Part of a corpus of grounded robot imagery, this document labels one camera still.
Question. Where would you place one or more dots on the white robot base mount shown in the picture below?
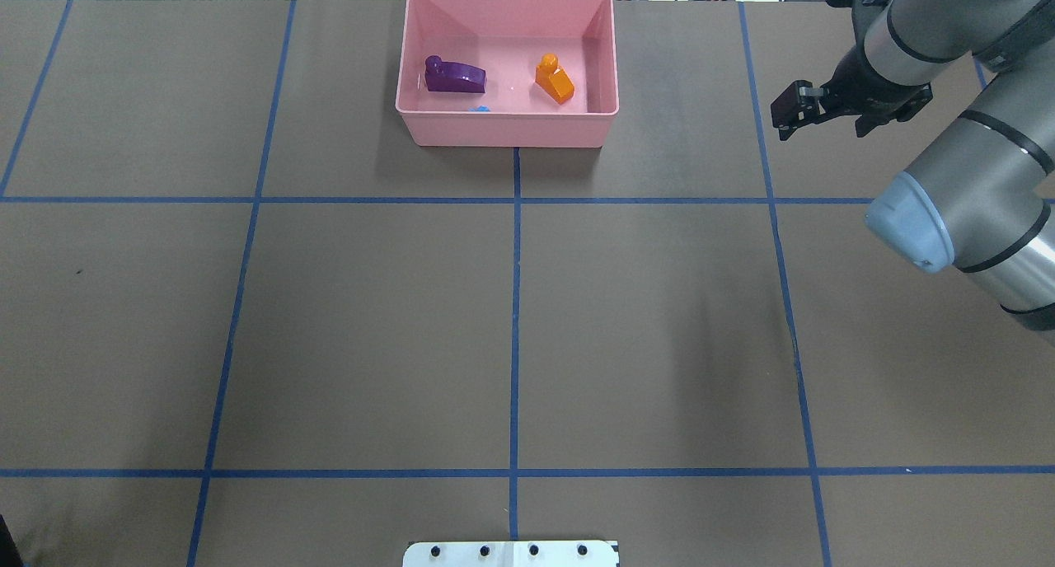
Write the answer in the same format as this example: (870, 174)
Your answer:
(513, 553)

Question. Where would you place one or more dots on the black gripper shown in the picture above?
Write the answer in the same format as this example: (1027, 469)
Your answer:
(851, 86)

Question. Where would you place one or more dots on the orange sloped block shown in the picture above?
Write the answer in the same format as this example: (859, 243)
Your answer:
(553, 79)

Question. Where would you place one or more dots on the purple sloped block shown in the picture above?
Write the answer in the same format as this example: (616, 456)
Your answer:
(442, 75)

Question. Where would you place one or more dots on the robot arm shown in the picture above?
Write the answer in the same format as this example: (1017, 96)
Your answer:
(969, 200)

